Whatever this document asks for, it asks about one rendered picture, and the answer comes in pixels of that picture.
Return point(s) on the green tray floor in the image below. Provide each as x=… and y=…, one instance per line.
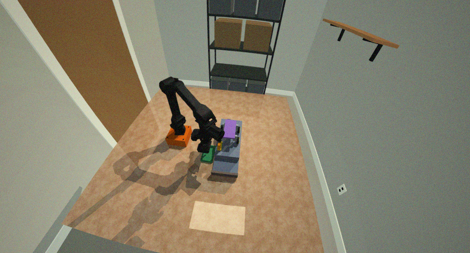
x=208, y=156

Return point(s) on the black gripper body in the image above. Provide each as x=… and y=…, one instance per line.
x=204, y=147

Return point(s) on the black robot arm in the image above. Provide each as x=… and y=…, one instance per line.
x=201, y=112

